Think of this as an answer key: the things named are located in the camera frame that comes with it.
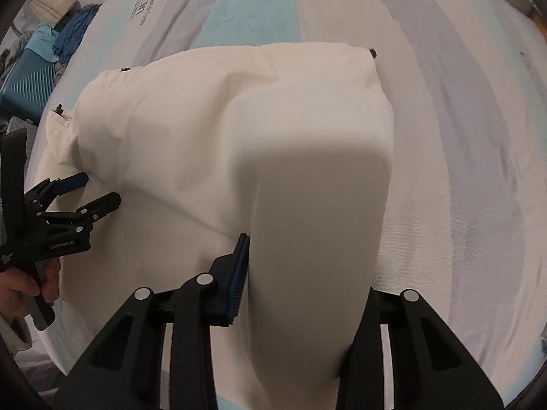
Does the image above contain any person's left hand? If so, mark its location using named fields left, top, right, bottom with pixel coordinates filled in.
left=0, top=260, right=61, bottom=322

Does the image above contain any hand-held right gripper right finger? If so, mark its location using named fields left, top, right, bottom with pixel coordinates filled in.
left=337, top=287, right=506, bottom=410

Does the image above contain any beige cloth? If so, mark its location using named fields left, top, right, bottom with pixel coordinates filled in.
left=31, top=0, right=82, bottom=30

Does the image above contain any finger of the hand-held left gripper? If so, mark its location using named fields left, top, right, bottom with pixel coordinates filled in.
left=23, top=172, right=90, bottom=211
left=40, top=191, right=122, bottom=233

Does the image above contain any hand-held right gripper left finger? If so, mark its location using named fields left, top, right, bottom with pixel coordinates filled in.
left=64, top=233, right=251, bottom=410

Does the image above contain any blue cloth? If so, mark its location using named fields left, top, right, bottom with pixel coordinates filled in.
left=53, top=3, right=103, bottom=64

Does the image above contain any striped printed bed sheet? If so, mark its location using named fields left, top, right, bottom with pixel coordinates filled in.
left=13, top=0, right=547, bottom=410

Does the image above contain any teal suitcase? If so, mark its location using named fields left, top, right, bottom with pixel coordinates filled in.
left=0, top=47, right=58, bottom=121

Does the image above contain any cream jacket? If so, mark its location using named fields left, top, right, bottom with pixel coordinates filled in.
left=32, top=43, right=396, bottom=410

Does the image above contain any teal cloth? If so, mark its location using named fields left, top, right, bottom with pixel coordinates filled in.
left=26, top=23, right=65, bottom=64

